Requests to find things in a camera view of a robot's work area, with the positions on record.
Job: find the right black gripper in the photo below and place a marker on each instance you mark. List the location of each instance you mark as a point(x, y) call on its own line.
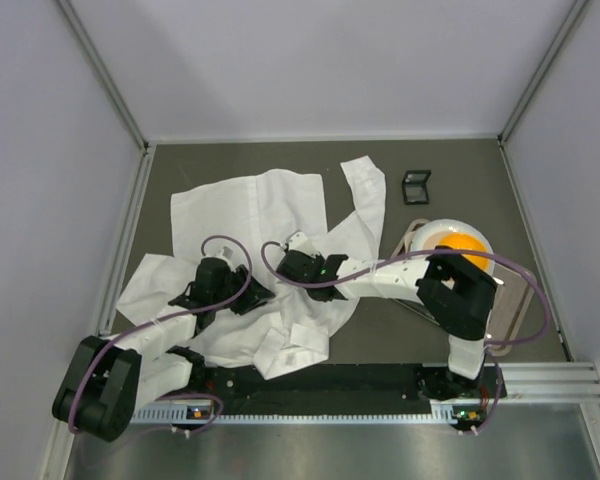
point(290, 262)

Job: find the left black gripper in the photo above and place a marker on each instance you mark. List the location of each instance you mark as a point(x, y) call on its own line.
point(225, 295)

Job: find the white shirt garment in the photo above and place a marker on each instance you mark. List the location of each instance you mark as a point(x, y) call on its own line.
point(291, 332)

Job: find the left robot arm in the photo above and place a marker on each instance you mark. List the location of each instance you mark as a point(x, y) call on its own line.
point(109, 380)

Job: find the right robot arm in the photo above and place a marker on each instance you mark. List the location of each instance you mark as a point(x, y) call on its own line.
point(455, 292)

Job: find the small black open box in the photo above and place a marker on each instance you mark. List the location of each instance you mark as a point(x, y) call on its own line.
point(415, 187)

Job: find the white bowl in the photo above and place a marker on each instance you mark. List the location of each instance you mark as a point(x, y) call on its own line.
point(427, 237)

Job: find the metal tray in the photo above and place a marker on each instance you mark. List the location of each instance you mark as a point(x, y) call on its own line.
point(513, 294)

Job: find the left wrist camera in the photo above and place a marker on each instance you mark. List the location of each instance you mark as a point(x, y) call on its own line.
point(226, 253)

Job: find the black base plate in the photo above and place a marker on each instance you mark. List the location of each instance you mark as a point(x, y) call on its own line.
point(341, 389)

